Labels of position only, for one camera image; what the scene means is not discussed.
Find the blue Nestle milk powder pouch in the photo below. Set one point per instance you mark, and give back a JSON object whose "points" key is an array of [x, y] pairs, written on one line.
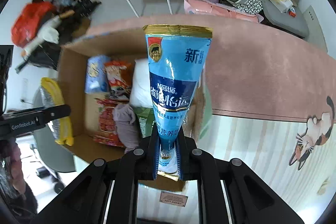
{"points": [[176, 57]]}

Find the mauve cloth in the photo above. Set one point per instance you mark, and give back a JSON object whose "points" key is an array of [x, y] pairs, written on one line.
{"points": [[127, 126]]}

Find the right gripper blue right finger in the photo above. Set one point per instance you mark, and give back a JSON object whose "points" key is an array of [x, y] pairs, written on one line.
{"points": [[186, 167]]}

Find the red snack packet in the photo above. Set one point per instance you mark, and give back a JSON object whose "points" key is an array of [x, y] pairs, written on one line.
{"points": [[107, 129]]}

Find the pink folded cloth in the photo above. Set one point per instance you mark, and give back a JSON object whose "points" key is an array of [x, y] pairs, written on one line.
{"points": [[205, 7]]}

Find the orange panda snack bag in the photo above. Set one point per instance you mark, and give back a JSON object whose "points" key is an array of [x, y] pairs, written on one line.
{"points": [[119, 76]]}

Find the light blue tissue pack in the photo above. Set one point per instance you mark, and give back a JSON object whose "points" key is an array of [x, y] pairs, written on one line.
{"points": [[96, 79]]}

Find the white soft plastic bag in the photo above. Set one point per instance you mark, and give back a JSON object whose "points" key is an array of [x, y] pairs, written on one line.
{"points": [[140, 95]]}

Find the white goose plush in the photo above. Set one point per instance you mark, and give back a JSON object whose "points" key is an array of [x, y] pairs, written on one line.
{"points": [[47, 33]]}

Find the brown cardboard box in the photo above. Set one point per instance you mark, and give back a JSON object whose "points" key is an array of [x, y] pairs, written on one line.
{"points": [[127, 45]]}

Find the pink striped cat mat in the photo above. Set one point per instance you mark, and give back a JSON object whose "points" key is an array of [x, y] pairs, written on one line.
{"points": [[264, 85]]}

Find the yellow silver sponge pad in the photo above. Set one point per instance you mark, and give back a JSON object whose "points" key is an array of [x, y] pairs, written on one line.
{"points": [[58, 113]]}

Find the green patterned packet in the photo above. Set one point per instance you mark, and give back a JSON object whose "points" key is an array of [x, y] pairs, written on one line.
{"points": [[146, 120]]}

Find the grey round chair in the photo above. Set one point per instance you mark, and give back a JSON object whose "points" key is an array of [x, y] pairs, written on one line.
{"points": [[53, 155]]}

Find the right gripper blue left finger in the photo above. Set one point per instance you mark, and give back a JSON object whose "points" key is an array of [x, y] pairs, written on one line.
{"points": [[153, 152]]}

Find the black stroller frame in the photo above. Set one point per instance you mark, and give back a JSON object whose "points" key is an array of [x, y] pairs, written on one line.
{"points": [[47, 55]]}

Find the red plastic bag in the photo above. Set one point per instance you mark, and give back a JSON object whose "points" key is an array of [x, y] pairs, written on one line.
{"points": [[26, 26]]}

